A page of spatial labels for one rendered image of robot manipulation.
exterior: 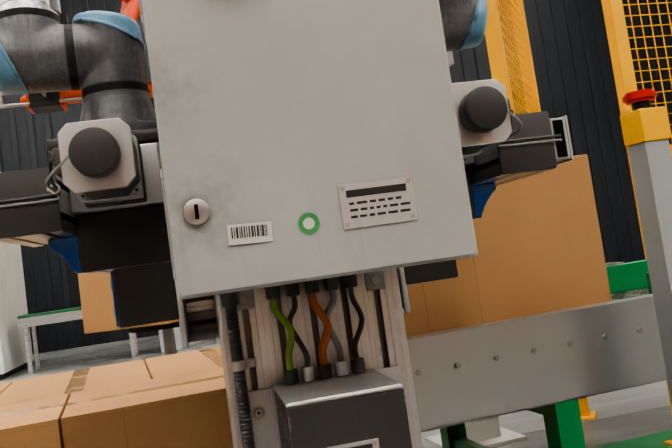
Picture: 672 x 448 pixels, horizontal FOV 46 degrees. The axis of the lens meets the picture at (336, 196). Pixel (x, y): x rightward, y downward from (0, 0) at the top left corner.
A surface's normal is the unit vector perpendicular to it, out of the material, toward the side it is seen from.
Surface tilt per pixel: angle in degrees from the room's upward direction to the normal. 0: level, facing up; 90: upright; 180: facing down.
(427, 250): 90
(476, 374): 90
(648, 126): 90
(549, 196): 90
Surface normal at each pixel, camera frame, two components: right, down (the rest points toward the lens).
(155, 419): 0.27, -0.11
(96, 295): -0.36, -0.02
